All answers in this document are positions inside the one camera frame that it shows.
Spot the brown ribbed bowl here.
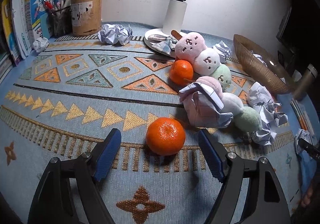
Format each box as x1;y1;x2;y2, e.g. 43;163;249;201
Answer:
233;34;296;94

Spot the right hand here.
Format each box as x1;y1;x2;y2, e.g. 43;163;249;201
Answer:
300;180;318;208

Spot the paper ball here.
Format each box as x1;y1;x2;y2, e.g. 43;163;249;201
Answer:
212;41;232;63
251;50;267;66
253;101;288;146
247;81;274;107
97;24;133;46

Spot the plaid fabric bow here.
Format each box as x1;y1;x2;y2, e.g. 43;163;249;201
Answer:
148;34;177;56

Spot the brown cardboard pen holder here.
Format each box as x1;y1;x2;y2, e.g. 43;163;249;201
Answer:
71;0;102;36

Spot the large paper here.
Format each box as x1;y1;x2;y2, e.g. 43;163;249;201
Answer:
179;82;233;128

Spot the tricolour dango plush with stick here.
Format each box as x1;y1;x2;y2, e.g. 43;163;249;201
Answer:
175;32;232;90

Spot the yellow cover book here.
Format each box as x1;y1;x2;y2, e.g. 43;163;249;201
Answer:
1;0;22;66

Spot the small paper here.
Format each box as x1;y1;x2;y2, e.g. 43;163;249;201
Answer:
33;37;49;53

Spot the blue patterned table mat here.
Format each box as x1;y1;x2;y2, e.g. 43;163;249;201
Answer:
0;22;316;224

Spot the orange tangerine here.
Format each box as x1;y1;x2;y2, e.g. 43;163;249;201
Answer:
145;117;185;156
169;60;194;86

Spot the grey metal bottle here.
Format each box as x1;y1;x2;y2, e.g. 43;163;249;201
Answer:
292;64;318;100

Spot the black mesh pen holder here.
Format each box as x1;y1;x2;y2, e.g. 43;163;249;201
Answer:
47;6;72;38

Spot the white desk lamp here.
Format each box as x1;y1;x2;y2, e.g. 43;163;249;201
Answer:
144;0;187;51

